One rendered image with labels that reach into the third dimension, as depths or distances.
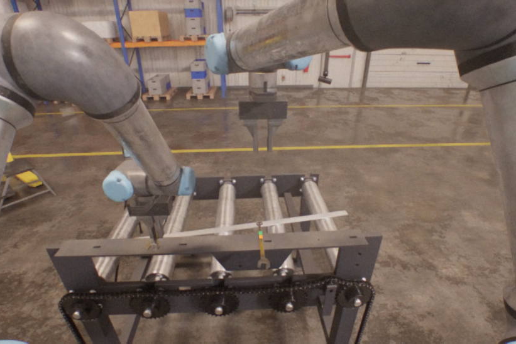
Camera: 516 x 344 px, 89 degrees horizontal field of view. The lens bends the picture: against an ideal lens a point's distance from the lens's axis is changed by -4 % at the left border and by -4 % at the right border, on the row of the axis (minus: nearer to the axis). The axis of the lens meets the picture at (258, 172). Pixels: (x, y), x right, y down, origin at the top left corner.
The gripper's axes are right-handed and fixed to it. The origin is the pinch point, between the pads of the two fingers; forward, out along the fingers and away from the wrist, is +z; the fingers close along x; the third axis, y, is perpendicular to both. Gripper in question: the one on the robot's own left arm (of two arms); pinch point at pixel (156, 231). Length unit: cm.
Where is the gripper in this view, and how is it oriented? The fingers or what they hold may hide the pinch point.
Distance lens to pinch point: 100.9
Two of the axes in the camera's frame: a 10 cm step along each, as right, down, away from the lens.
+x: -10.0, 0.3, -0.5
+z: 0.0, 8.8, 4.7
